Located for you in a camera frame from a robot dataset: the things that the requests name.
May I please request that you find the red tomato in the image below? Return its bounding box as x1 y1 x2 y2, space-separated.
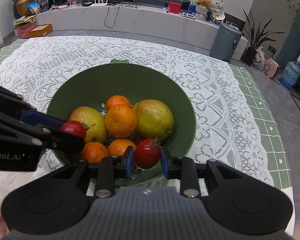
134 138 161 169
60 120 87 139

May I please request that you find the orange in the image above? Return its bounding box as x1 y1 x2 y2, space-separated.
80 142 109 164
105 105 138 139
105 95 132 111
107 139 136 157

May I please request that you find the green colander bowl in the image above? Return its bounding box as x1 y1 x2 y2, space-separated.
46 58 197 186

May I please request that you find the yellow-green apple upper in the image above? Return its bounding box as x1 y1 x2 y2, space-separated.
132 99 174 141

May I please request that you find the white lace tablecloth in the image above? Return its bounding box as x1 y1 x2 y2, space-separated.
0 35 275 203

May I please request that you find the orange cardboard box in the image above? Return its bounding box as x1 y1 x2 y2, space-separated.
29 24 52 38

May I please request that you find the green grid table mat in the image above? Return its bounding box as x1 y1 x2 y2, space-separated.
0 36 292 189

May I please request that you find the white plastic bag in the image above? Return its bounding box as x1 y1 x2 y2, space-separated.
253 47 265 70

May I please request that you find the pink small heater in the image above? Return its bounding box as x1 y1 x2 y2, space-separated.
263 58 280 78

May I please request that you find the grey pedal trash bin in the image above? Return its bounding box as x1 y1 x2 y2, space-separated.
209 23 242 62

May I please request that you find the blue water jug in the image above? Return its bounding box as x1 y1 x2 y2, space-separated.
279 55 300 90

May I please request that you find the long white tv console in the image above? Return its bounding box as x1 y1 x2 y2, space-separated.
34 3 248 61

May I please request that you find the potted long-leaf plant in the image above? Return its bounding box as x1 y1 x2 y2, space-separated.
243 10 285 66

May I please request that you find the red box on console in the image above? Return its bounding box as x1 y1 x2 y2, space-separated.
167 2 181 15

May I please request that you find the teddy bear toy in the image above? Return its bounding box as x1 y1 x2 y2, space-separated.
196 0 211 8

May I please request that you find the black hanging cable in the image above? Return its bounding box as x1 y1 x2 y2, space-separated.
103 2 142 29

